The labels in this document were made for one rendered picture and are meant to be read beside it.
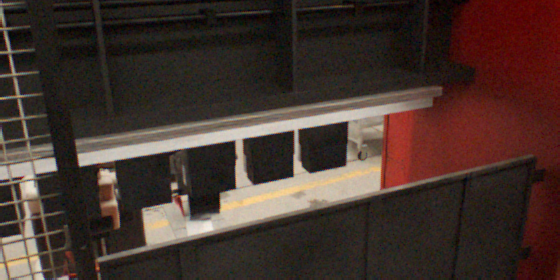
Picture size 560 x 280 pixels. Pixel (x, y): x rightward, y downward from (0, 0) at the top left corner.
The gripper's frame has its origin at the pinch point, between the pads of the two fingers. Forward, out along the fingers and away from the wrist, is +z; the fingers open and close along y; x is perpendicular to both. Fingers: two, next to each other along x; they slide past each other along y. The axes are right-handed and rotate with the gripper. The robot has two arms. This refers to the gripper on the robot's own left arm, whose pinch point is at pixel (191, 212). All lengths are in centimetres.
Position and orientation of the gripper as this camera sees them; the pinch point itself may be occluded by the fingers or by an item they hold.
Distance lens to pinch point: 177.5
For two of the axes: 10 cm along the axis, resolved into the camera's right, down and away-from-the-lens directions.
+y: 9.1, -1.6, 3.7
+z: 2.3, 9.6, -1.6
